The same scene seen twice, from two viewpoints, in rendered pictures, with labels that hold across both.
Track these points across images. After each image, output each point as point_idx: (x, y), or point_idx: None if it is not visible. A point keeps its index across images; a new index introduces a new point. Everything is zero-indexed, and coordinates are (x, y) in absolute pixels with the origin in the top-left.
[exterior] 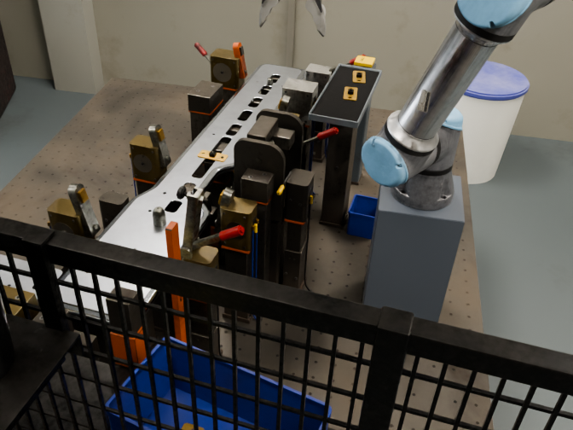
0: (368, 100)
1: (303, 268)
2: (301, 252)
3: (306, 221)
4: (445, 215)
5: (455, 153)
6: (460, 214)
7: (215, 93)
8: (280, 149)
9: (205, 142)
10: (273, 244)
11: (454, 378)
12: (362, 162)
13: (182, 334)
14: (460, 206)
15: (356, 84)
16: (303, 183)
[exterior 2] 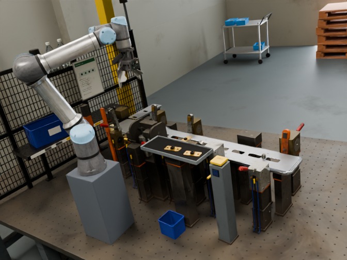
0: (161, 152)
1: (143, 193)
2: (135, 178)
3: (139, 170)
4: (74, 171)
5: (76, 151)
6: (70, 175)
7: (243, 136)
8: (130, 126)
9: (199, 137)
10: None
11: (65, 234)
12: (227, 233)
13: (111, 148)
14: (74, 176)
15: (183, 151)
16: (128, 146)
